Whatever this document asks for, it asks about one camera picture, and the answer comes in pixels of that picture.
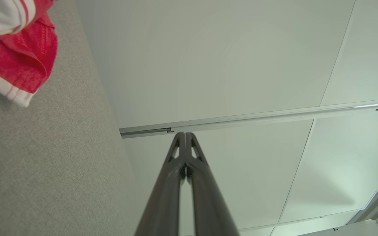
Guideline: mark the red polo shirt white sleeves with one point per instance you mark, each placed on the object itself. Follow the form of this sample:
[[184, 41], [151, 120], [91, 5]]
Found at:
[[25, 55]]

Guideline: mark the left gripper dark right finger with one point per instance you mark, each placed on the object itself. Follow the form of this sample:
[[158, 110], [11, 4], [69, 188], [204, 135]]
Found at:
[[208, 203]]

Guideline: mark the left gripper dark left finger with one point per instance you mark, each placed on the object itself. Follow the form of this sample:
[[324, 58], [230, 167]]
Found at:
[[164, 196]]

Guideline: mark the grey fabric sofa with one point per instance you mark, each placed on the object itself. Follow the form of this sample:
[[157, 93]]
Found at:
[[44, 164]]

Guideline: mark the aluminium ceiling rail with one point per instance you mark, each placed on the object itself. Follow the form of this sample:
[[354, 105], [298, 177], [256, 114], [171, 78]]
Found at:
[[241, 117]]

